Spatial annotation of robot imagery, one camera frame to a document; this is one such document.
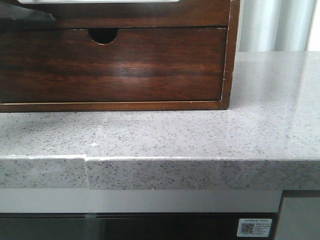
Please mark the dark wooden drawer cabinet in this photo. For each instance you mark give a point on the dark wooden drawer cabinet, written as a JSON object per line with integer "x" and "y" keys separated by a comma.
{"x": 103, "y": 18}

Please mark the white QR code sticker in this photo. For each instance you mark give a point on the white QR code sticker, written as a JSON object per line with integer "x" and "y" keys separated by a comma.
{"x": 254, "y": 227}

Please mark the white pleated curtain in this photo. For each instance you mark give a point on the white pleated curtain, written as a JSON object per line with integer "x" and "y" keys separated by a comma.
{"x": 278, "y": 25}

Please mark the grey cabinet panel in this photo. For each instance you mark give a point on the grey cabinet panel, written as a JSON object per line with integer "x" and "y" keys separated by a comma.
{"x": 299, "y": 216}

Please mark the black glass appliance door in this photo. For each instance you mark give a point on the black glass appliance door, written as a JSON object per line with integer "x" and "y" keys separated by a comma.
{"x": 129, "y": 226}

